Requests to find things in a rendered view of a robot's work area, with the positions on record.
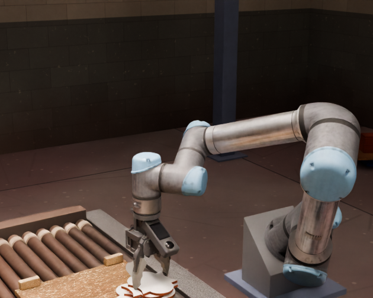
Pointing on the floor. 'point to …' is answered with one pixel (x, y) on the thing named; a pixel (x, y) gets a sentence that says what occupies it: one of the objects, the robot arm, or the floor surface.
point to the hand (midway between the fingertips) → (152, 281)
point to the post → (225, 69)
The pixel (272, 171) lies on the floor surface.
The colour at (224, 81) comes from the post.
